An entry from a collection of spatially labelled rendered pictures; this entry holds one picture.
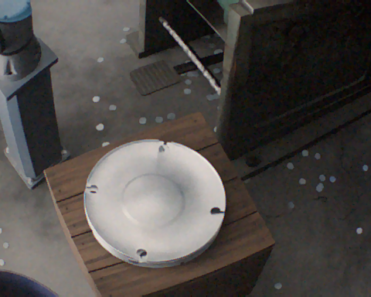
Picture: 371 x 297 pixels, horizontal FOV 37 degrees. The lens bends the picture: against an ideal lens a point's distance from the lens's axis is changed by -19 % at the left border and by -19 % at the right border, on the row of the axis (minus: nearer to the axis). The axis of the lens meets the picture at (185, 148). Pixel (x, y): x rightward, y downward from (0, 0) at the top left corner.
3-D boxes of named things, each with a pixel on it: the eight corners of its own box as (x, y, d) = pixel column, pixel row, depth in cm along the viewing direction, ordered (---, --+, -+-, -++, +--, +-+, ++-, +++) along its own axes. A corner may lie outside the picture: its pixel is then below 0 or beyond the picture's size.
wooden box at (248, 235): (120, 339, 148) (107, 306, 119) (64, 234, 166) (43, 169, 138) (251, 293, 158) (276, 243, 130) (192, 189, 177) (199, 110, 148)
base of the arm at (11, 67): (8, 91, 138) (3, 66, 130) (-12, 63, 144) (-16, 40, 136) (50, 57, 144) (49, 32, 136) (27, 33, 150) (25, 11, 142)
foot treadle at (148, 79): (142, 107, 178) (142, 95, 174) (127, 83, 183) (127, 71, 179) (304, 49, 196) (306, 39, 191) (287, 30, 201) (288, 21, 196)
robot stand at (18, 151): (31, 191, 174) (5, 98, 137) (4, 152, 181) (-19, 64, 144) (71, 157, 182) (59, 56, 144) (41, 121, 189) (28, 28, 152)
